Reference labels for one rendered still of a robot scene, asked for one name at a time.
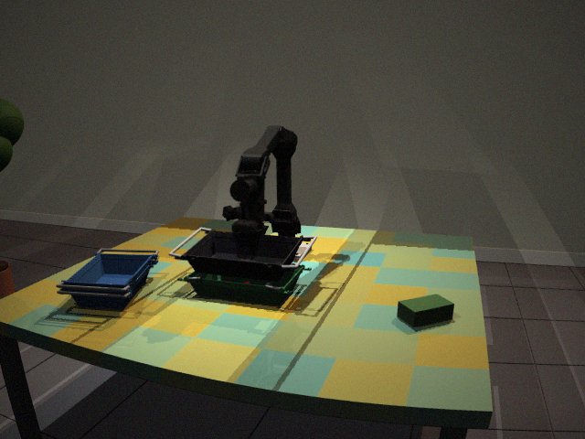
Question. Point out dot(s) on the green plastic tray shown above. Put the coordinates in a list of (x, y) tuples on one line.
[(256, 292)]

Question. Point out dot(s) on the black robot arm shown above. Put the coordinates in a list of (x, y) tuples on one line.
[(250, 184)]

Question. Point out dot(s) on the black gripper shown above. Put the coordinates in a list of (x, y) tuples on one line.
[(251, 223)]

